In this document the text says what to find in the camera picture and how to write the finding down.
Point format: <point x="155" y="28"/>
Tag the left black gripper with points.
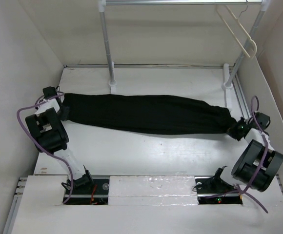
<point x="65" y="116"/>

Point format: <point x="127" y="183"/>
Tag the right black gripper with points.
<point x="232" y="131"/>

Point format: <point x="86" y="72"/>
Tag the black trousers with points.
<point x="148" y="114"/>

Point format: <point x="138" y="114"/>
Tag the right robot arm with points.
<point x="259" y="160"/>

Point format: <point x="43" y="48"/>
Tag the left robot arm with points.
<point x="46" y="128"/>

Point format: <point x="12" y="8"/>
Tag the metal clothes rack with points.
<point x="248" y="49"/>

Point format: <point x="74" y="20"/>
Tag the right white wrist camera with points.
<point x="250" y="122"/>

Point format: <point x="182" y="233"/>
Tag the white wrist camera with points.
<point x="47" y="104"/>
<point x="250" y="122"/>

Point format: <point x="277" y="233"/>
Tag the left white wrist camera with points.
<point x="47" y="104"/>

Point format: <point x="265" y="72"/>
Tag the right aluminium side rail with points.
<point x="241" y="98"/>

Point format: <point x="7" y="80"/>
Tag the aluminium side rail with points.
<point x="241" y="98"/>
<point x="15" y="205"/>

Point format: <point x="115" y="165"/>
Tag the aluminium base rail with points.
<point x="156" y="190"/>

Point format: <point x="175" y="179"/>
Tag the left aluminium side rail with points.
<point x="15" y="205"/>

